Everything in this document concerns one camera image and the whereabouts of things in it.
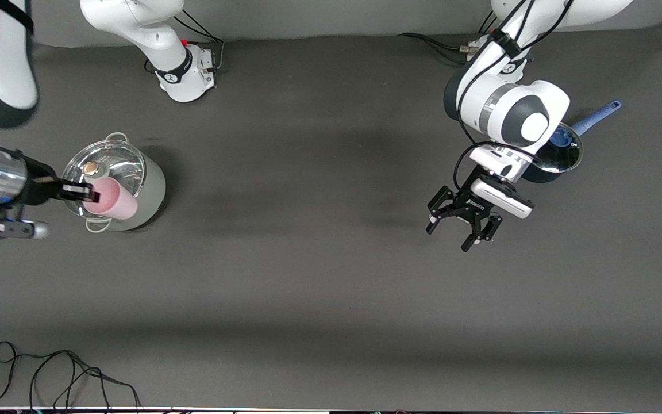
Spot pink plastic cup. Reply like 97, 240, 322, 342
82, 177, 138, 221

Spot large glass pot lid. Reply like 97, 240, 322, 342
62, 140, 146, 218

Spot grey-green cooking pot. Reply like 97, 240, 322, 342
61, 132, 166, 232

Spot small glass lid blue knob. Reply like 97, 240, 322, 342
532, 122, 583, 173

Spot dark grey table mat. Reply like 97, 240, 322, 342
0, 22, 662, 411

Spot dark blue saucepan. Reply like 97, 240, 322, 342
524, 101, 623, 183

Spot black left arm base cable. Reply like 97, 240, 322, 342
397, 11, 501, 65

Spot black arm base cable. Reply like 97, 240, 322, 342
397, 11, 501, 65
145, 9, 226, 74

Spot thin black loose cable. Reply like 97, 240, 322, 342
0, 341, 142, 412

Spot black right arm base cable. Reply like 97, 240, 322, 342
145, 9, 226, 74

